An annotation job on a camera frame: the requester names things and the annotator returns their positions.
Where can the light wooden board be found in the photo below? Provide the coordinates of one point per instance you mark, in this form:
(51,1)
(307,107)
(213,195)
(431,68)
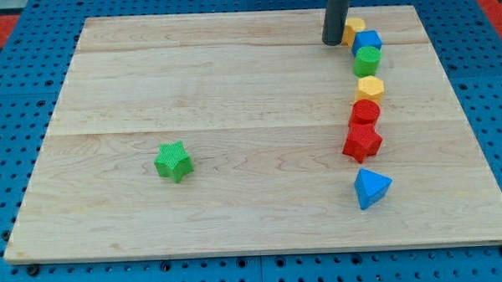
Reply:
(261,106)

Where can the green star block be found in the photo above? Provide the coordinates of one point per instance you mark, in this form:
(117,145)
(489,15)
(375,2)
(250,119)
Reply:
(173,161)

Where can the red star block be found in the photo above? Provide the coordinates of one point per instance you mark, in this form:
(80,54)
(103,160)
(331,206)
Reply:
(361,142)

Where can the red cylinder block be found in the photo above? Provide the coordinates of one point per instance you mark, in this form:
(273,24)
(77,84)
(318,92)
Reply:
(364,113)

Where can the blue triangle block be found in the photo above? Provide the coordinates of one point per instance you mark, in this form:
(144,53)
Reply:
(370,187)

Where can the yellow hexagon block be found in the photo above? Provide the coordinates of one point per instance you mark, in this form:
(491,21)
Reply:
(370,88)

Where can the green cylinder block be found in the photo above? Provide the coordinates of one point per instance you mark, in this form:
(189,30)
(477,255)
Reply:
(366,61)

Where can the yellow block behind rod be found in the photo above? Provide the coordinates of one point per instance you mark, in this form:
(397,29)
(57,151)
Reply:
(352,27)

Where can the blue cube block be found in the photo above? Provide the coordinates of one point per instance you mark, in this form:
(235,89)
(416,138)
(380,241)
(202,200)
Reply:
(366,39)

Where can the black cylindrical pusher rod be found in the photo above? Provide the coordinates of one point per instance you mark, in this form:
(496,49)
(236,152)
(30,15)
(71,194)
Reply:
(334,23)

